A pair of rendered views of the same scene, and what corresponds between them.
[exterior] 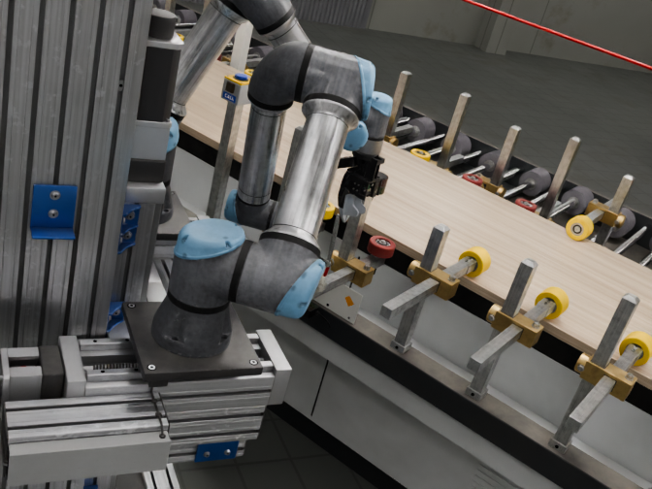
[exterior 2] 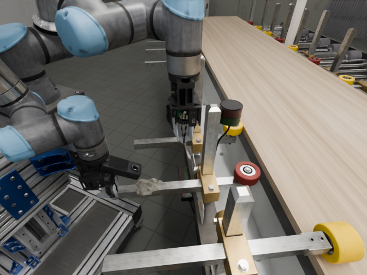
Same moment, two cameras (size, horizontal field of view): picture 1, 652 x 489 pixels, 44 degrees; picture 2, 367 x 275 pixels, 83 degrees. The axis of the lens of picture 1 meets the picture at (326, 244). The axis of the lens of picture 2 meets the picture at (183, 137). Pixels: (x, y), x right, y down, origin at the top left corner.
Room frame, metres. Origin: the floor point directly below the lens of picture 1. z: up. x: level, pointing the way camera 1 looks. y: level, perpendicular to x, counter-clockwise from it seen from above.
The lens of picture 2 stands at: (1.73, -0.40, 1.40)
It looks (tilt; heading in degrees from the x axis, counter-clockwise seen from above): 40 degrees down; 54
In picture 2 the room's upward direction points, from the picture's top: straight up
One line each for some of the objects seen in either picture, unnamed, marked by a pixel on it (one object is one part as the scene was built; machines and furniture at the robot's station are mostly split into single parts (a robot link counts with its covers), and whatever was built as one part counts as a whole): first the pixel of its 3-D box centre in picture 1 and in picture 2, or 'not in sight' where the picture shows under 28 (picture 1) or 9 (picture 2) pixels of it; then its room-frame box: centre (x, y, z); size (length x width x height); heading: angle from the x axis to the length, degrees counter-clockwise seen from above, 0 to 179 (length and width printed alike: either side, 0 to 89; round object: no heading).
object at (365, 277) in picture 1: (350, 267); (208, 180); (2.06, -0.09, 0.84); 0.13 x 0.06 x 0.05; 60
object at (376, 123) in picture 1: (374, 115); (182, 22); (2.00, -0.03, 1.32); 0.09 x 0.08 x 0.11; 109
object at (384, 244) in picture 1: (377, 257); (244, 180); (2.16, -0.16, 0.85); 0.08 x 0.08 x 0.11
